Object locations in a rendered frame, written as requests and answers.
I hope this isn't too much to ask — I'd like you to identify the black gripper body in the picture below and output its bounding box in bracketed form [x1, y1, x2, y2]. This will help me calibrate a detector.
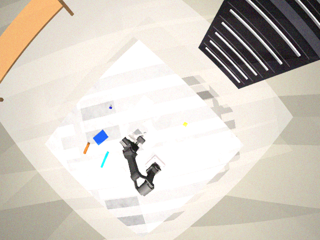
[132, 136, 146, 151]

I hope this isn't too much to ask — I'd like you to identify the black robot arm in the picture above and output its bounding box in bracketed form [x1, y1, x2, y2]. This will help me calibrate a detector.
[119, 137, 162, 196]

